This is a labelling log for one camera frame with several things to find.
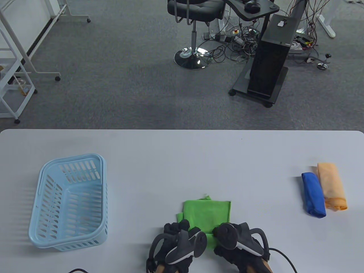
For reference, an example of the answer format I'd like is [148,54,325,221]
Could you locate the person's left hand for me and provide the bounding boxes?
[148,219,202,273]

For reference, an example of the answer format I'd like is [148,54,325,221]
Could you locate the person's right hand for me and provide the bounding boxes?
[213,223,270,273]

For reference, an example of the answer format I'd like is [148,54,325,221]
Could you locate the green rectangular towel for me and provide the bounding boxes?
[176,196,231,250]

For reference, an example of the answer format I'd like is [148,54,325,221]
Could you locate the blue rectangular towel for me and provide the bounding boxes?
[301,172,327,219]

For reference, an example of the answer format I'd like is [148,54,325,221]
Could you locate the orange rectangular towel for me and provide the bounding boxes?
[316,162,348,212]

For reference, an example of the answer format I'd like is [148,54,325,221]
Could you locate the person's right forearm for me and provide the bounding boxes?
[247,259,273,273]

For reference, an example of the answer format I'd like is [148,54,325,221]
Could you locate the black left hand controller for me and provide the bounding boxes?
[146,230,208,265]

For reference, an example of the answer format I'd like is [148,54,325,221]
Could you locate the black hand controller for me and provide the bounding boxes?
[218,223,270,260]
[146,230,208,265]

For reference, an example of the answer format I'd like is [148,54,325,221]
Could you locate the black right hand controller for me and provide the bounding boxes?
[218,223,270,260]

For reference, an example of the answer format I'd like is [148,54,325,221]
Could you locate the light blue plastic basket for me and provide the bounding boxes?
[28,154,108,252]

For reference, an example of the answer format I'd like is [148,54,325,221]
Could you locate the black rolling base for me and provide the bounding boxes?
[229,61,289,108]

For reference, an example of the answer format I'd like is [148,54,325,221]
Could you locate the black computer tower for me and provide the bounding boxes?
[247,14,302,100]

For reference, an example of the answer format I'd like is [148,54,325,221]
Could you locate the chrome stand foot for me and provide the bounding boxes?
[306,53,332,70]

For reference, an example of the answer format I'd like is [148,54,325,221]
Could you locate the black swivel chair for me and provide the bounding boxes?
[167,0,226,70]

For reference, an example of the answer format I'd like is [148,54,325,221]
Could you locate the white metal rack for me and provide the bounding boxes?
[0,26,38,124]

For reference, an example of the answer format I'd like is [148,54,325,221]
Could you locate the small black side desk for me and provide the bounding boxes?
[225,0,280,36]

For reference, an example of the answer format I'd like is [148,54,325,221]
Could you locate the black object on side desk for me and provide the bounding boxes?
[244,0,261,13]

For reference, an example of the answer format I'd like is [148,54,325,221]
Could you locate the white desk leg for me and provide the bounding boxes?
[316,14,336,38]

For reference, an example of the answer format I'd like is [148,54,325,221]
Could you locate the white rolling whiteboard stand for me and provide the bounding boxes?
[0,0,92,82]

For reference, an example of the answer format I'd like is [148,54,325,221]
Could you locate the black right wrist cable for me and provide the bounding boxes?
[269,248,298,273]

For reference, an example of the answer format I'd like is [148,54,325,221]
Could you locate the tangle of floor cables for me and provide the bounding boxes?
[199,0,332,65]

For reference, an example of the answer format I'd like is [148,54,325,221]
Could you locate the black slanted post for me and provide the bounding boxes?
[285,0,308,21]

